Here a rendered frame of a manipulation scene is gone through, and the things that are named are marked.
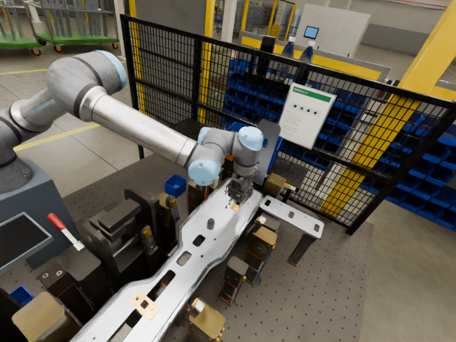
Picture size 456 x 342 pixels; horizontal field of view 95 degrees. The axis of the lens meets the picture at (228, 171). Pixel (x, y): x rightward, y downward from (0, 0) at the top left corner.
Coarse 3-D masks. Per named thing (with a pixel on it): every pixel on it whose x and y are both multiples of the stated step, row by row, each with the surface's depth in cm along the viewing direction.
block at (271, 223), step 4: (264, 212) 98; (260, 216) 96; (264, 216) 96; (268, 216) 97; (272, 216) 97; (268, 220) 95; (272, 220) 95; (276, 220) 96; (264, 224) 93; (268, 224) 93; (272, 224) 94; (276, 224) 94; (268, 228) 93; (272, 228) 92; (276, 228) 92; (276, 232) 96
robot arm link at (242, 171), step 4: (236, 164) 68; (236, 168) 69; (240, 168) 68; (244, 168) 67; (248, 168) 67; (252, 168) 68; (256, 168) 69; (240, 172) 69; (244, 172) 68; (248, 172) 68; (252, 172) 70
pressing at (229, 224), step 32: (224, 192) 102; (256, 192) 105; (192, 224) 85; (224, 224) 87; (192, 256) 74; (224, 256) 76; (128, 288) 64; (192, 288) 66; (96, 320) 56; (160, 320) 59
